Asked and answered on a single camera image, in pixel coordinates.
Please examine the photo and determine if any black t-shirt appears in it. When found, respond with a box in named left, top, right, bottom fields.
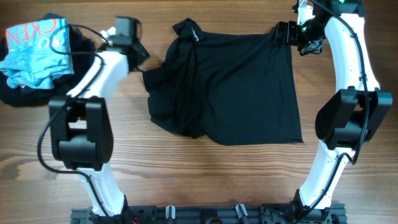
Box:
left=143, top=18, right=303, bottom=146

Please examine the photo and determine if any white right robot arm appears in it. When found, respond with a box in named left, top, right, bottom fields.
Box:
left=272, top=0, right=392, bottom=222

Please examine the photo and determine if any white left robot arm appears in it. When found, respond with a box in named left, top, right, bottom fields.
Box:
left=46, top=40, right=149, bottom=223

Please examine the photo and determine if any light blue printed t-shirt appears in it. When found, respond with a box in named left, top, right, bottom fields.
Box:
left=1, top=18, right=74, bottom=90

